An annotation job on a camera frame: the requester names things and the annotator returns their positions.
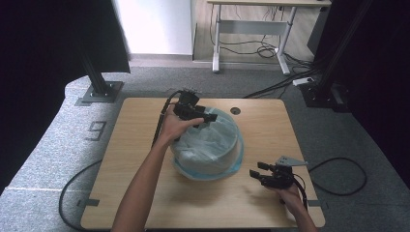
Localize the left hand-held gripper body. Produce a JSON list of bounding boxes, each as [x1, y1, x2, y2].
[[173, 90, 214, 121]]

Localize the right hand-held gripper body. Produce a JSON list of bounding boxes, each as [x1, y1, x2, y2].
[[260, 155, 308, 190]]

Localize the white and blue plastic bag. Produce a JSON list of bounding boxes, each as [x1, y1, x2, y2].
[[170, 105, 245, 182]]

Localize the person's right hand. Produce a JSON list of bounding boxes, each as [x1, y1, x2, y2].
[[268, 183, 304, 207]]

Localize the person's left hand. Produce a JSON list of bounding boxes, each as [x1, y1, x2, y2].
[[159, 110, 205, 146]]

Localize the black metal stand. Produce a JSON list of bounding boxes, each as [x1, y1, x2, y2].
[[76, 47, 125, 104], [299, 0, 375, 112]]

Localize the white power strip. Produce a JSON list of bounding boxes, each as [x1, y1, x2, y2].
[[292, 76, 315, 87]]

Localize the white-legged desk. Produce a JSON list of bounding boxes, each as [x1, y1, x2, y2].
[[206, 0, 333, 75]]

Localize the black curtain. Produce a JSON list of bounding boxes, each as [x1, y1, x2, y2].
[[307, 0, 410, 178], [0, 0, 131, 194]]

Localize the right hand-held gripper cable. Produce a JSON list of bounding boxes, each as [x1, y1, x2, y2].
[[291, 173, 309, 211]]

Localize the hand-held gripper cable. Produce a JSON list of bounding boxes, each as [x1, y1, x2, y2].
[[151, 91, 182, 148], [291, 173, 309, 211]]

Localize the left hand-held gripper cable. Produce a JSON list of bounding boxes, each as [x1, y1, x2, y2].
[[151, 91, 182, 148]]

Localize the black floor cable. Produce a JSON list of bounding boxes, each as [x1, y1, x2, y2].
[[58, 159, 104, 232], [307, 157, 367, 196]]

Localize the tangle of black cables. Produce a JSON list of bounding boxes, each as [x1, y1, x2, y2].
[[209, 4, 327, 100]]

